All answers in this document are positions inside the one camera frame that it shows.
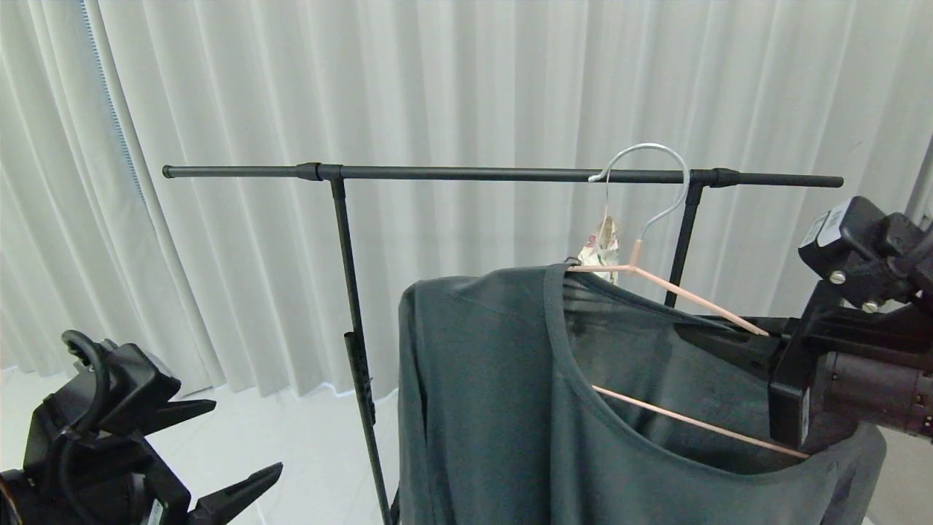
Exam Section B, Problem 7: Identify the cream printed garment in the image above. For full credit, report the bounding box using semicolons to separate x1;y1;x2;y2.
577;215;622;268

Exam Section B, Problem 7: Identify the white curtain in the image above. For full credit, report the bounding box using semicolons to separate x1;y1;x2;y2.
0;0;933;400

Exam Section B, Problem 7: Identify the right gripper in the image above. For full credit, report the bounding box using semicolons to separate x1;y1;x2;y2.
674;281;933;449

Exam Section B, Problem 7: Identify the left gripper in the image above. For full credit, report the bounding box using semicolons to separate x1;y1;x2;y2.
20;397;284;525

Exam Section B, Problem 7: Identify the black cable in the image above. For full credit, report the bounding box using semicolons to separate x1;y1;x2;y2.
57;330;112;467

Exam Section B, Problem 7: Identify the black clothes rack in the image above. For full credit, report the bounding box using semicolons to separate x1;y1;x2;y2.
162;162;845;525

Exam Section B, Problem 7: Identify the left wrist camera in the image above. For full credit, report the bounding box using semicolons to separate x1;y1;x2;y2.
42;339;183;440

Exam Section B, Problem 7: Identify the dark grey garment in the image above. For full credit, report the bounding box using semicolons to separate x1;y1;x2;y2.
397;264;888;525

